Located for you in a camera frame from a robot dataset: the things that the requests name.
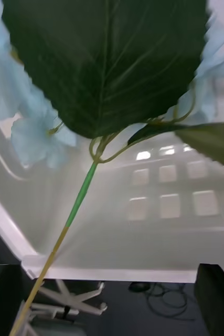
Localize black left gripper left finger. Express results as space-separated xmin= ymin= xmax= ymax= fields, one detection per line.
xmin=0 ymin=264 xmax=43 ymax=336

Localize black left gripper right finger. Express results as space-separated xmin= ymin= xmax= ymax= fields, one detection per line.
xmin=194 ymin=263 xmax=224 ymax=336

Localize pale blue artificial flower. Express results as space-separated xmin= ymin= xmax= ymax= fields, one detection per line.
xmin=0 ymin=0 xmax=224 ymax=336

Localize white swivel chair base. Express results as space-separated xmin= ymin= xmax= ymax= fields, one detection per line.
xmin=25 ymin=279 xmax=108 ymax=323

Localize shallow white box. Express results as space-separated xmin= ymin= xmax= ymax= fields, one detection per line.
xmin=0 ymin=112 xmax=224 ymax=284

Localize black floor cable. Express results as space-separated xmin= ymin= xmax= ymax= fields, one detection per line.
xmin=129 ymin=281 xmax=196 ymax=321

